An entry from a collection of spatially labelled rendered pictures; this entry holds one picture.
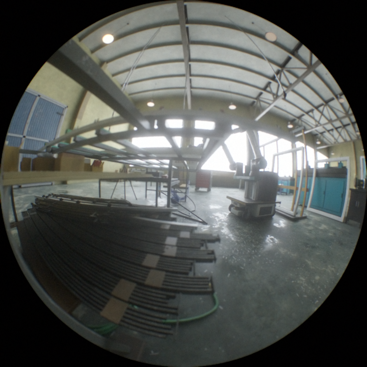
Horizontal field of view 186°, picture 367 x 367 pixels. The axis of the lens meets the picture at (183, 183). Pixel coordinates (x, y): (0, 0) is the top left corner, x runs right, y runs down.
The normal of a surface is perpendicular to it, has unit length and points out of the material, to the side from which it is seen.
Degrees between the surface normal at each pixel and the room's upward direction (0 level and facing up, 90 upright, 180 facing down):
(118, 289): 0
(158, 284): 0
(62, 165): 90
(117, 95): 90
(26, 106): 90
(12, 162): 90
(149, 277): 0
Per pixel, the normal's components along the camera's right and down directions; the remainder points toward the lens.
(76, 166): 0.99, 0.07
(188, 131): -0.07, 0.06
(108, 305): 0.07, -1.00
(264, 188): -0.99, -0.06
